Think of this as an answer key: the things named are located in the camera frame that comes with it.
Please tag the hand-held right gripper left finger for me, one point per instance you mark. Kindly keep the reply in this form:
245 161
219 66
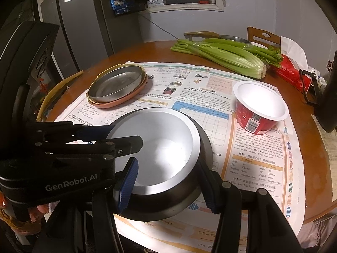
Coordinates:
129 181

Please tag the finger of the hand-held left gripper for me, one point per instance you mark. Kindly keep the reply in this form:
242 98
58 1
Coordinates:
126 146
89 133

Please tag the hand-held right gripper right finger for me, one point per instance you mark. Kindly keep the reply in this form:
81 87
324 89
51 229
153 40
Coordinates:
212 201

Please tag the black bowl white interior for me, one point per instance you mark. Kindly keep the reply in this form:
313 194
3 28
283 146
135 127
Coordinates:
158 142

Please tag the round metal plate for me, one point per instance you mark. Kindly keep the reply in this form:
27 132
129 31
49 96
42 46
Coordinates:
115 83

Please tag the yellow shell-shaped plate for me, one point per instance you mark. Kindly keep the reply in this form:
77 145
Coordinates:
144 73

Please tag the person's left hand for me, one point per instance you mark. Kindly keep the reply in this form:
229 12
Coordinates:
39 211

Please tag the pink plate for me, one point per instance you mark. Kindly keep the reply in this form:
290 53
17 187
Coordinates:
126 100

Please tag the tan curved-back chair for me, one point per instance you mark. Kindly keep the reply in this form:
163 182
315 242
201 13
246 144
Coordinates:
54 93

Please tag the printed newspaper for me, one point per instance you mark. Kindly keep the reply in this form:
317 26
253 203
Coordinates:
189 84

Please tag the grey refrigerator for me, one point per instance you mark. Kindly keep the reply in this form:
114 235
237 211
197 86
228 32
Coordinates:
87 26

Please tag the red paper bowl white interior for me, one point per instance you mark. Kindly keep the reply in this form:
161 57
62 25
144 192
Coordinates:
260 102

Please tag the blue box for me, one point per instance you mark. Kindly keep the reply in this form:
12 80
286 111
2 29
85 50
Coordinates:
119 6

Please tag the brown curved-back chair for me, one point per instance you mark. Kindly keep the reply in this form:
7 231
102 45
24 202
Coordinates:
200 34

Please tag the black side rack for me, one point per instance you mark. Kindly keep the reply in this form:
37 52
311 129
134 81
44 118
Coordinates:
137 6

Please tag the thick celery bunch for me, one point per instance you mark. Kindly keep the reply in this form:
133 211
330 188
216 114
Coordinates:
231 59

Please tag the white flat box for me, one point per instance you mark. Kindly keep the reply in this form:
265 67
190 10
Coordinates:
155 3

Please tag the red tissue pack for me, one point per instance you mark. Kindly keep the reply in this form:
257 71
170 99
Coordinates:
287 71

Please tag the dark tall object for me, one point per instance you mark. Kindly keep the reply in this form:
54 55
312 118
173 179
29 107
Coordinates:
329 105

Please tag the metal basin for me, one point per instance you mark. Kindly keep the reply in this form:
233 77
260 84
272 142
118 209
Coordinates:
235 39

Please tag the thin celery bunch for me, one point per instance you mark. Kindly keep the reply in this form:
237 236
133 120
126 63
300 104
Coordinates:
263 51

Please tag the wooden chair with cutout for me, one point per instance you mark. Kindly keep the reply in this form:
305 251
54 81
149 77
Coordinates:
256 35

